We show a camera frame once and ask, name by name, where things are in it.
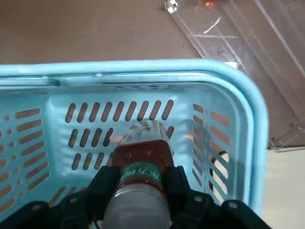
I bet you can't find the amber tea bottle white cap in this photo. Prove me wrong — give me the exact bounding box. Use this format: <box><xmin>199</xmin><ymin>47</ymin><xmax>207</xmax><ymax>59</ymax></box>
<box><xmin>104</xmin><ymin>120</ymin><xmax>174</xmax><ymax>229</ymax></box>

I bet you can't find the clear acrylic beverage shelf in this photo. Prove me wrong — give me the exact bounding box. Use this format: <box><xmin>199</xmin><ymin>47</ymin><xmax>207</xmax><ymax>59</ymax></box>
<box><xmin>164</xmin><ymin>0</ymin><xmax>305</xmax><ymax>153</ymax></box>

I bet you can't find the light blue plastic basket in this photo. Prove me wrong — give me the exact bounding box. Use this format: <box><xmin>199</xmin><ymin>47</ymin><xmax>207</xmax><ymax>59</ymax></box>
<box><xmin>0</xmin><ymin>58</ymin><xmax>269</xmax><ymax>229</ymax></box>

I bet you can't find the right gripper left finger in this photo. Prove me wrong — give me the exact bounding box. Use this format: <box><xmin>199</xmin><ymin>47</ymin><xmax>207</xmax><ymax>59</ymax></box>
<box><xmin>0</xmin><ymin>166</ymin><xmax>121</xmax><ymax>229</ymax></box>

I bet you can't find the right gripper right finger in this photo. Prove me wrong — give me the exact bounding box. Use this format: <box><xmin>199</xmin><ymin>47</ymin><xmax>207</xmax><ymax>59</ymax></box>
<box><xmin>164</xmin><ymin>166</ymin><xmax>272</xmax><ymax>229</ymax></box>

